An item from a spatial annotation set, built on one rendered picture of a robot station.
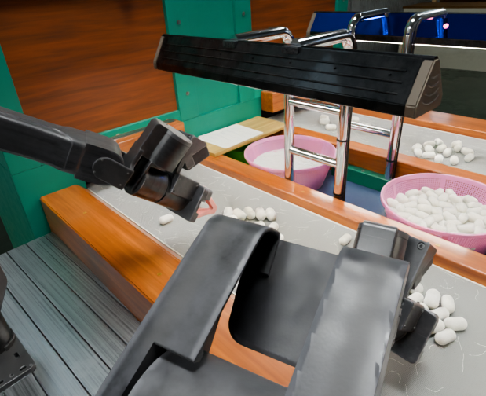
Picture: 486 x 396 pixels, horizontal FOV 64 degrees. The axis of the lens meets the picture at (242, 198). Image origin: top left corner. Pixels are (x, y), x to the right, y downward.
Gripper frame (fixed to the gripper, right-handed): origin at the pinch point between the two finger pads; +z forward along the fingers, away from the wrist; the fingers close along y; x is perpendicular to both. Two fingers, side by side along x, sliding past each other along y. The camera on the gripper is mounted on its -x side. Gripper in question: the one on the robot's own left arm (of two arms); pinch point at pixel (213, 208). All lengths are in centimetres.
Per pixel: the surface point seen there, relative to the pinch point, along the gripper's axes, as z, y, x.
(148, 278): -10.2, -3.1, 15.2
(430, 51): 449, 185, -301
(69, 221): -11.9, 26.6, 16.7
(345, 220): 20.3, -16.9, -9.5
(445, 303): 12.7, -41.6, -3.1
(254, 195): 19.1, 7.4, -6.4
